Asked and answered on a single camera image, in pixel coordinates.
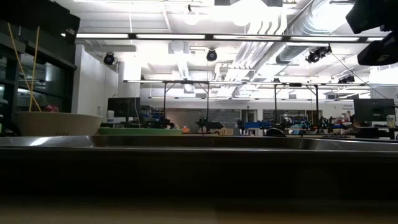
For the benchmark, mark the green round plate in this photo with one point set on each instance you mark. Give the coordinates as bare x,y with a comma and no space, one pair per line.
140,131

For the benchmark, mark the black computer monitor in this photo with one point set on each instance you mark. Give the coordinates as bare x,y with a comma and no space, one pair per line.
123,107
374,110

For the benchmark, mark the person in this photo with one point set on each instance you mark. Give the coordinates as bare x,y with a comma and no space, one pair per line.
49,108

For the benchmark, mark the white round bowl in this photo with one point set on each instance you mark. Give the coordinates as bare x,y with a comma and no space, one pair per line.
57,124

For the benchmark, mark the brown plastic tray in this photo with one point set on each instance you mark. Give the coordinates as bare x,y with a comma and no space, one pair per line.
199,174

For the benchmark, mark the long ceiling light bar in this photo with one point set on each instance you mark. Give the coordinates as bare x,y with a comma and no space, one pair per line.
171,36

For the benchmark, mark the blue storage bins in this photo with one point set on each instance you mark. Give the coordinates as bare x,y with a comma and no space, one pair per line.
258,125

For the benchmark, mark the black ceiling spotlight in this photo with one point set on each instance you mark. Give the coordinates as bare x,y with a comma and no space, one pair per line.
346,79
317,54
211,55
109,58

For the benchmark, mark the silver ventilation duct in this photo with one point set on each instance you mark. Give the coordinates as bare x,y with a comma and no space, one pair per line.
308,28

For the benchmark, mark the black background station frame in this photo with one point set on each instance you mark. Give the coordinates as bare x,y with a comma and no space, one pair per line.
275,102
207,102

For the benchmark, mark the black framed glass partition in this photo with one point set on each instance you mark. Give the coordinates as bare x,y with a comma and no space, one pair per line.
46,77

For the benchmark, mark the background black robot arm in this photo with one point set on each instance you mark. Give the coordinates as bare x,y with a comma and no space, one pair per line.
210,124

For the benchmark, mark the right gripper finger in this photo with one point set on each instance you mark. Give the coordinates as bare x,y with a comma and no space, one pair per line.
382,51
373,14

